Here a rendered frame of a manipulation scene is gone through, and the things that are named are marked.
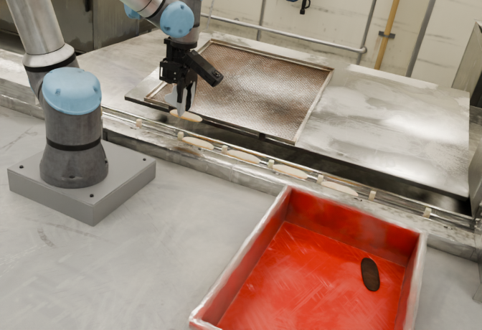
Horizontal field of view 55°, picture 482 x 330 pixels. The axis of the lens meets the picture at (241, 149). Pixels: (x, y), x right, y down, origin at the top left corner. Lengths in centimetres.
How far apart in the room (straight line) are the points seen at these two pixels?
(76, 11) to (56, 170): 313
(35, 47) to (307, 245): 74
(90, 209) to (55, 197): 10
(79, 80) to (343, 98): 90
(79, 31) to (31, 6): 307
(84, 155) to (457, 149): 105
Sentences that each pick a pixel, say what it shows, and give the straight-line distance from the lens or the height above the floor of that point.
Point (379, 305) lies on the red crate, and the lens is 100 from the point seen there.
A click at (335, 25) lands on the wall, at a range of 493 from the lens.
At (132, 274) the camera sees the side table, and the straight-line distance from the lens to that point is 96.
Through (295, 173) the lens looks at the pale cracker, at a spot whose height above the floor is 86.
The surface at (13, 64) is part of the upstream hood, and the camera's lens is 168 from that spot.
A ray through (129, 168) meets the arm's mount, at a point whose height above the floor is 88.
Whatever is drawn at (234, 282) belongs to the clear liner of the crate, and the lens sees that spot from 86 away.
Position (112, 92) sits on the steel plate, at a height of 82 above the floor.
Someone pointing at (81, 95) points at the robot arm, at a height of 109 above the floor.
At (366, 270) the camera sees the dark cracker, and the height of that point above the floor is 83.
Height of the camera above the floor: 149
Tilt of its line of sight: 29 degrees down
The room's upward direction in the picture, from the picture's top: 9 degrees clockwise
